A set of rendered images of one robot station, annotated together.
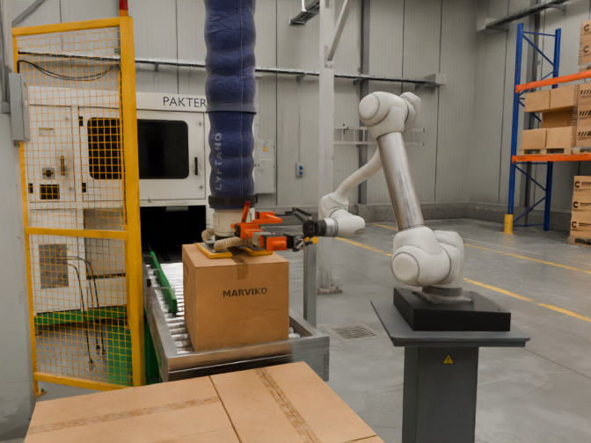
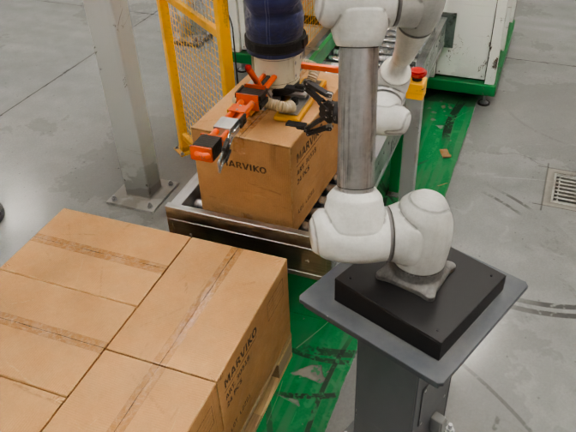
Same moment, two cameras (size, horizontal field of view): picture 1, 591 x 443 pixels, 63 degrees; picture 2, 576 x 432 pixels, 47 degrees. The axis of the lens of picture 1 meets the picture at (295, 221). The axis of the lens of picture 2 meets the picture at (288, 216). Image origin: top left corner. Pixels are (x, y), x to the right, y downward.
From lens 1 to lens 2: 1.65 m
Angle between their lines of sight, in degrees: 50
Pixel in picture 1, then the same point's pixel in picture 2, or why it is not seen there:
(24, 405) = (141, 173)
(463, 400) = (403, 389)
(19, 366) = (133, 141)
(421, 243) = (335, 218)
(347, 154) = not seen: outside the picture
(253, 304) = (252, 180)
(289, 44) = not seen: outside the picture
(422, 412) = (362, 374)
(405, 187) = (346, 134)
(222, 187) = (249, 28)
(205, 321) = (206, 181)
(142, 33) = not seen: outside the picture
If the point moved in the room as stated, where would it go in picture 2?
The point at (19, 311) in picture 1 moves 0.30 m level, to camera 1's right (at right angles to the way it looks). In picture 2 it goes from (126, 94) to (164, 112)
